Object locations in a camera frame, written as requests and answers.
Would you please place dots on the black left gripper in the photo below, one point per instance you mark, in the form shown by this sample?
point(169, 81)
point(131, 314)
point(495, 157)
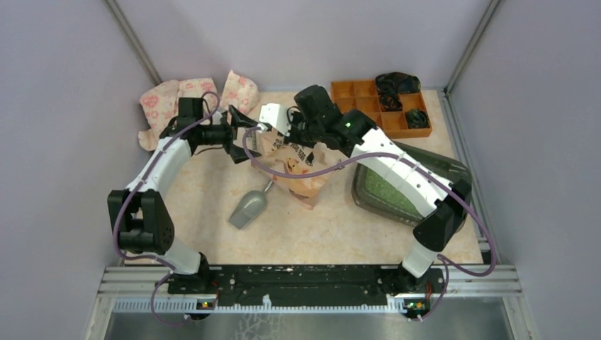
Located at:
point(238, 120)

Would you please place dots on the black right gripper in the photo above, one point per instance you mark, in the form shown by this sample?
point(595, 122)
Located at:
point(293, 117)

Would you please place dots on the orange cat litter bag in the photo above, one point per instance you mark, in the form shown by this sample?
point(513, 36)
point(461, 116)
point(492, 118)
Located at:
point(294, 159)

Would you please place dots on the grey metal scoop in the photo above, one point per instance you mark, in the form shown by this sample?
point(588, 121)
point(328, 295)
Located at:
point(250, 206)

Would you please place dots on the piano-key bag clip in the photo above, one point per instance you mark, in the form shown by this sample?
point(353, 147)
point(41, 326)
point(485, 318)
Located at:
point(252, 141)

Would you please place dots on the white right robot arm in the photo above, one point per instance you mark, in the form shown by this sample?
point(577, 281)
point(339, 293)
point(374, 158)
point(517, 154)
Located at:
point(442, 203)

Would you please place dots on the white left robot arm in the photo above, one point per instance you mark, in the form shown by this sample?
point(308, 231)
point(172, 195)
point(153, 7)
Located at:
point(142, 227)

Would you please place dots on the dark green litter box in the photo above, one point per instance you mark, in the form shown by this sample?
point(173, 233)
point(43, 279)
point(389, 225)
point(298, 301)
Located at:
point(375, 195)

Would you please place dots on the orange compartment tray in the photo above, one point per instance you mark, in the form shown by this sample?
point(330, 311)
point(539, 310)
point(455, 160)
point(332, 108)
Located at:
point(399, 115)

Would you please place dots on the dark cloth on tray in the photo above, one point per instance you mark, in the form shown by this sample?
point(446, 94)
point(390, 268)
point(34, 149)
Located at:
point(390, 85)

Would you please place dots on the pink patterned cloth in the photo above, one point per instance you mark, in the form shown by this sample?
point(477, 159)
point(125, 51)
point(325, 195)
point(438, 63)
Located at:
point(160, 104)

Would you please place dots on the small dark cloth ball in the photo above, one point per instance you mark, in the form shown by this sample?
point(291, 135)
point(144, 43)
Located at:
point(417, 119)

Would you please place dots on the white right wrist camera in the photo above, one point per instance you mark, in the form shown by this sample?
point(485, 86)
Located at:
point(275, 116)

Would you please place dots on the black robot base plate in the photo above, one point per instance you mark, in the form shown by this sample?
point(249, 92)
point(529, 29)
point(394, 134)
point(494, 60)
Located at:
point(312, 289)

